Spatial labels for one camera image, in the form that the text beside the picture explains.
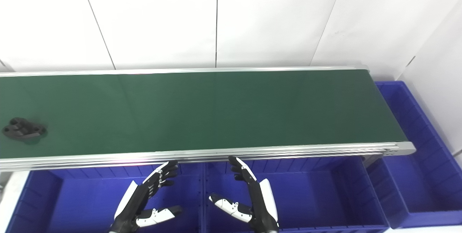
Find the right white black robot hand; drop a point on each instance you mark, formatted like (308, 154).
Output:
(261, 204)

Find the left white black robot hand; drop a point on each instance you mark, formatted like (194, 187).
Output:
(135, 200)

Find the black flanged machine part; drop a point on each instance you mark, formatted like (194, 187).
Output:
(22, 128)

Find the green conveyor belt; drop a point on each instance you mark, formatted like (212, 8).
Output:
(216, 110)
(252, 152)

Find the blue plastic bin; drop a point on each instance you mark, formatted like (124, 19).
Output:
(415, 182)
(83, 204)
(317, 197)

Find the aluminium conveyor leg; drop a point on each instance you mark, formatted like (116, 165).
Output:
(371, 160)

